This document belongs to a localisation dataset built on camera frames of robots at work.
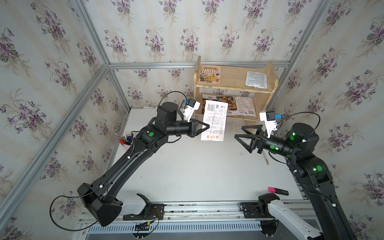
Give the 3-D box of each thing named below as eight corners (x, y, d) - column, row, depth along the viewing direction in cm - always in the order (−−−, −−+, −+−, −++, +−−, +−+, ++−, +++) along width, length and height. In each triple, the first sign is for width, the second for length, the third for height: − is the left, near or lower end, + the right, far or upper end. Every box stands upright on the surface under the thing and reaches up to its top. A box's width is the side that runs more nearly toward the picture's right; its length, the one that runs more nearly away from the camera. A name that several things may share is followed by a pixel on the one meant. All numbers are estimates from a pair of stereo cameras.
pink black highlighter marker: (267, 192, 82) (269, 190, 80) (267, 188, 84) (269, 186, 81) (286, 195, 81) (288, 194, 79) (285, 191, 82) (287, 189, 80)
